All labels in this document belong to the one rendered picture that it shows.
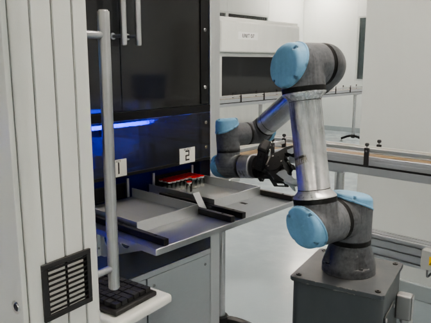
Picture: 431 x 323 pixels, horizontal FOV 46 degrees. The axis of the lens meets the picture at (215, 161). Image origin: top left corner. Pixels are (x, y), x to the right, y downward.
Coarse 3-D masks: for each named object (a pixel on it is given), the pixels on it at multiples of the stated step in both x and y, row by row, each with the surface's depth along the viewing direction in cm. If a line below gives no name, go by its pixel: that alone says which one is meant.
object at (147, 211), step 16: (144, 192) 187; (96, 208) 176; (128, 208) 176; (144, 208) 176; (160, 208) 176; (176, 208) 176; (192, 208) 168; (128, 224) 153; (144, 224) 153; (160, 224) 158
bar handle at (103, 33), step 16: (96, 32) 102; (112, 96) 106; (112, 112) 107; (112, 128) 107; (112, 144) 108; (112, 160) 108; (112, 176) 109; (112, 192) 109; (112, 208) 110; (112, 224) 110; (112, 240) 111; (112, 256) 112; (112, 272) 112; (112, 288) 113
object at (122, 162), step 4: (116, 160) 174; (120, 160) 176; (124, 160) 177; (116, 164) 175; (120, 164) 176; (124, 164) 177; (116, 168) 175; (120, 168) 176; (124, 168) 177; (116, 172) 175; (120, 172) 176; (124, 172) 178; (116, 176) 175
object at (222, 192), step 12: (216, 180) 209; (228, 180) 204; (156, 192) 195; (168, 192) 191; (180, 192) 186; (192, 192) 198; (204, 192) 198; (216, 192) 198; (228, 192) 198; (240, 192) 185; (252, 192) 191; (216, 204) 176; (228, 204) 181
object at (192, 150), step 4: (184, 148) 198; (188, 148) 200; (192, 148) 201; (180, 152) 197; (184, 152) 198; (188, 152) 200; (192, 152) 202; (180, 156) 197; (184, 156) 199; (188, 156) 200; (192, 156) 202; (180, 160) 197; (184, 160) 199; (188, 160) 200; (192, 160) 202
